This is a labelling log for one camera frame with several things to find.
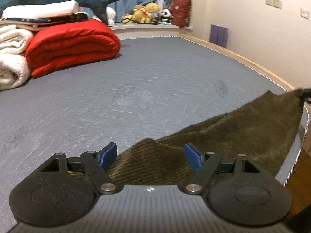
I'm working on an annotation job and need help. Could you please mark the wall switch plates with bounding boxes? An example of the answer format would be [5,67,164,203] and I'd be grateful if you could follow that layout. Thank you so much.
[265,0,310,20]

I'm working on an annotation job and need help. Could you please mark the yellow plush toy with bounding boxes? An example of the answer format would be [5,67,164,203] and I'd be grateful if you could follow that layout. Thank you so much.
[121,2,160,25]

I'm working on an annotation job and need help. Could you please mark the panda plush toy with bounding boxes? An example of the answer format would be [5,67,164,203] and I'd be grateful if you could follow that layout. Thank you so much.
[160,9,173,24]

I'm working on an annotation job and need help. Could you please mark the white folded blanket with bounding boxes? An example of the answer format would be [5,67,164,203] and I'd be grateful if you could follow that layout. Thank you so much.
[1,25,33,90]

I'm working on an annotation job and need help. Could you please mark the white folded pillow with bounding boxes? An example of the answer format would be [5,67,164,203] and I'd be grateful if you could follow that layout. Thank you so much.
[2,0,82,19]

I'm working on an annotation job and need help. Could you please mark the dark red pillow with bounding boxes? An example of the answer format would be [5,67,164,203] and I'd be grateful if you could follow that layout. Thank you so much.
[169,0,192,28]

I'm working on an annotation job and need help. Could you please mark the brown corduroy pants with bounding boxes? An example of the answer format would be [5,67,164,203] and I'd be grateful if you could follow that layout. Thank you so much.
[108,89,304,186]

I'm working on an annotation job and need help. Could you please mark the white round plush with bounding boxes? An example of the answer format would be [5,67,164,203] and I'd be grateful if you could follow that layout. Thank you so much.
[106,7,116,27]

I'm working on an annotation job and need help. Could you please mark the red folded comforter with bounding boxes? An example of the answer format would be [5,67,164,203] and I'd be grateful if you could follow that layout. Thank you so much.
[25,19,121,78]

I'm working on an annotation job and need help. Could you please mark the navy patterned folded sheet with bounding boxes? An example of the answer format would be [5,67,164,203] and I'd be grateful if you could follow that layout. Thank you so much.
[1,12,90,32]

